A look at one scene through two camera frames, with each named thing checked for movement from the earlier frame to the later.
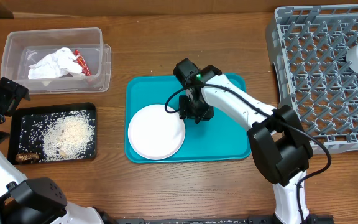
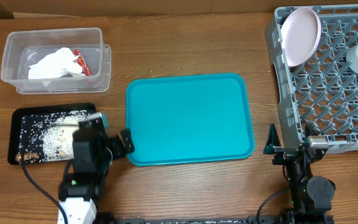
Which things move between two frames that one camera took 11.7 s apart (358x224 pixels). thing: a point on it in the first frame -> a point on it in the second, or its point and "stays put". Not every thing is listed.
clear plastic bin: (22, 48) stays put
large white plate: (155, 134) -> (301, 32)
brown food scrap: (28, 157) stays put
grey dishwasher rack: (308, 46) stays put
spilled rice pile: (70, 136) stays put
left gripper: (10, 94) -> (117, 144)
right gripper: (186, 113) -> (284, 154)
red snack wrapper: (80, 60) stays put
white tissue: (59, 63) stays put
